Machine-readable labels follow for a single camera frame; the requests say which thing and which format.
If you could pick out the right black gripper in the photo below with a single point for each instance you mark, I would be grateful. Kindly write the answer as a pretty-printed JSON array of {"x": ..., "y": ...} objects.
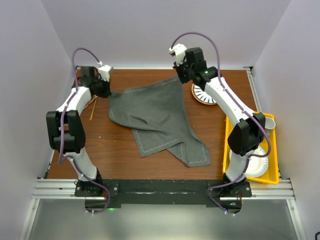
[{"x": 178, "y": 68}]

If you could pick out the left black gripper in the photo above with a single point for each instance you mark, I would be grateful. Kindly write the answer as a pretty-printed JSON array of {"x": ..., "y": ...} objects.
[{"x": 107, "y": 91}]

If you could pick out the grey cloth napkin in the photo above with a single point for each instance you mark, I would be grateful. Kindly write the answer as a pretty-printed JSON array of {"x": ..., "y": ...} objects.
[{"x": 157, "y": 116}]

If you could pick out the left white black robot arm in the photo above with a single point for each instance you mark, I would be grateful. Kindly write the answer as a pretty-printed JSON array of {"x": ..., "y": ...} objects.
[{"x": 66, "y": 133}]

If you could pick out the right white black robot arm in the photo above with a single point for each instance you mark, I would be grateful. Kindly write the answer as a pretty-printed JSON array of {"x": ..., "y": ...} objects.
[{"x": 248, "y": 126}]

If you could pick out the gold spoon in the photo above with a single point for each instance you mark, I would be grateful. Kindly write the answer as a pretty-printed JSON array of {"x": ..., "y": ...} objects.
[{"x": 90, "y": 102}]

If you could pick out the gold fork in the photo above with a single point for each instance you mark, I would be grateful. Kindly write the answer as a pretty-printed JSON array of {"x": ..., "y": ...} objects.
[{"x": 93, "y": 109}]

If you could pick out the striped blue white plate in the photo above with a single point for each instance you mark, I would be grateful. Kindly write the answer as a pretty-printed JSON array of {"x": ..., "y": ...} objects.
[{"x": 202, "y": 96}]

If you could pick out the white grey mug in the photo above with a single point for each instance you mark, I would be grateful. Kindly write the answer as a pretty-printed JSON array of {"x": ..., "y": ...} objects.
[{"x": 270, "y": 123}]

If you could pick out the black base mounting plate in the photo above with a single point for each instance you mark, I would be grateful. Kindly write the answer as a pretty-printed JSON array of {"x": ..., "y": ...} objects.
[{"x": 209, "y": 193}]

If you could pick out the white paper plate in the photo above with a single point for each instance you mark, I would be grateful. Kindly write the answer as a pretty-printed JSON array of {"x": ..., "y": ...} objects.
[{"x": 257, "y": 166}]

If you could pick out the yellow plastic tray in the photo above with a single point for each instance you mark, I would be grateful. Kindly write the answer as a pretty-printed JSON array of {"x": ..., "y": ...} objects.
[{"x": 271, "y": 176}]

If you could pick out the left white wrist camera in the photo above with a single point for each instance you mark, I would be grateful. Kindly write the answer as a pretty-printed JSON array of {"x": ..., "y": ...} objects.
[{"x": 105, "y": 72}]

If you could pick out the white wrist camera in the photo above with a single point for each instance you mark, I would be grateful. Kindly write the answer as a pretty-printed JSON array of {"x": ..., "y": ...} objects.
[
  {"x": 178, "y": 51},
  {"x": 105, "y": 72}
]

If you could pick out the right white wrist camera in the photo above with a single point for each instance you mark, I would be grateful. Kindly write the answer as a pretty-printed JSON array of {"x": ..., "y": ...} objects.
[{"x": 178, "y": 51}]

